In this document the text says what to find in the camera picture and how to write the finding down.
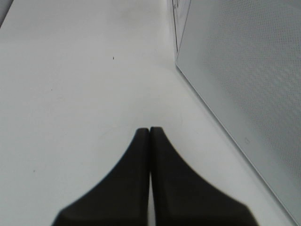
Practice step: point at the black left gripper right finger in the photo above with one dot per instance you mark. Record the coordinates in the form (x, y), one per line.
(182, 197)

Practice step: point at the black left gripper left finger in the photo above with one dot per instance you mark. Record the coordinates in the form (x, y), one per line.
(119, 199)

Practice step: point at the white microwave door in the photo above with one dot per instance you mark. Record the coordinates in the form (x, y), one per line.
(243, 58)

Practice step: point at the white microwave oven body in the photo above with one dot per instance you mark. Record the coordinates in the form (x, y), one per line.
(179, 11)

